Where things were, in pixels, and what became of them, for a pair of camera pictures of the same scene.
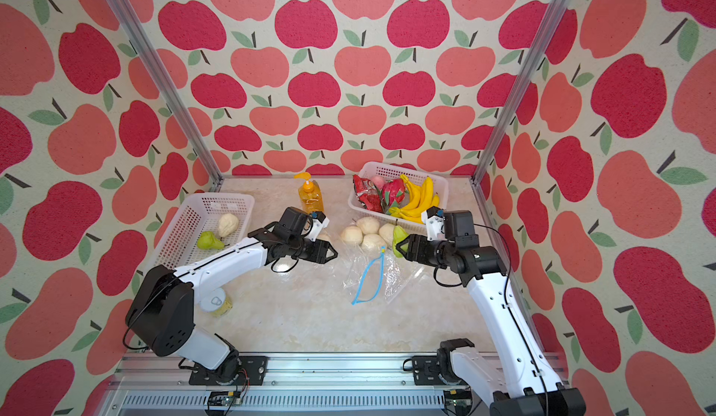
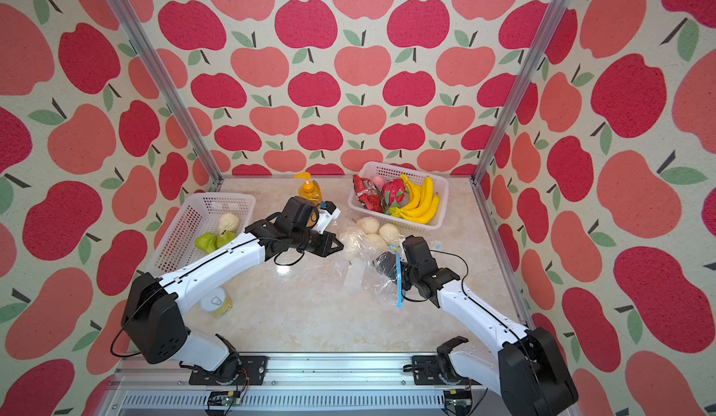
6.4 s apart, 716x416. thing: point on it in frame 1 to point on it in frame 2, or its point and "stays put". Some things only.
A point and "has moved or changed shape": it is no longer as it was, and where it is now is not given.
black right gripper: (416, 248) to (391, 269)
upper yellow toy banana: (428, 189) stays put
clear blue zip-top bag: (374, 274) has moved or changed shape
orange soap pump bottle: (310, 194) stays put
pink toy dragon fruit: (393, 192) stays put
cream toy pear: (228, 223) stays put
